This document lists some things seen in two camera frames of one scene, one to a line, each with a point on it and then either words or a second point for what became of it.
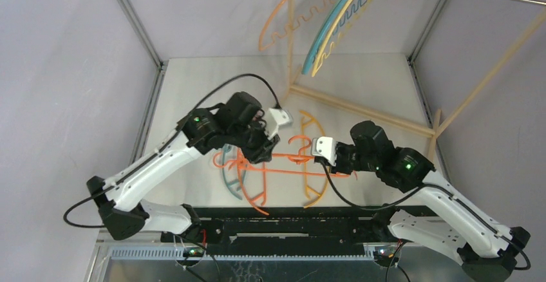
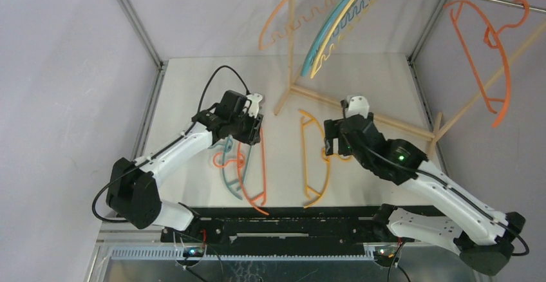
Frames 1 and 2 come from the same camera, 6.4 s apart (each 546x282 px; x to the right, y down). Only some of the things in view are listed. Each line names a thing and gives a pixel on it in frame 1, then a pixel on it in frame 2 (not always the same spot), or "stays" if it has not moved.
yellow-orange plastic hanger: (313, 199) stays
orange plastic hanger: (244, 162) to (484, 48)
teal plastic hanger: (226, 149) stays
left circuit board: (193, 252) stays
